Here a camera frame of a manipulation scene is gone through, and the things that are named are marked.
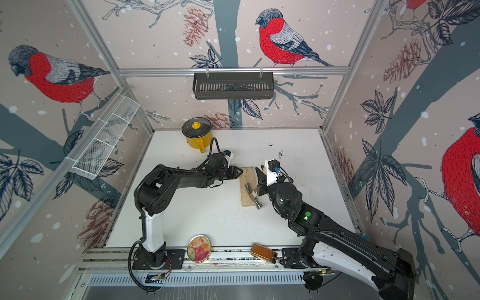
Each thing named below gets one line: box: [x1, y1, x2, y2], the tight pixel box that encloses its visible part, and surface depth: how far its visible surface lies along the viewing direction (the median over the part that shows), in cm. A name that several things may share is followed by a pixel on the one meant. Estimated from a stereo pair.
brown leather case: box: [250, 243, 278, 265], surface depth 73 cm
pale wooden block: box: [239, 166, 257, 207], surface depth 94 cm
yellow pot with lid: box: [181, 116, 213, 154], surface depth 107 cm
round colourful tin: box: [186, 234, 212, 264], surface depth 75 cm
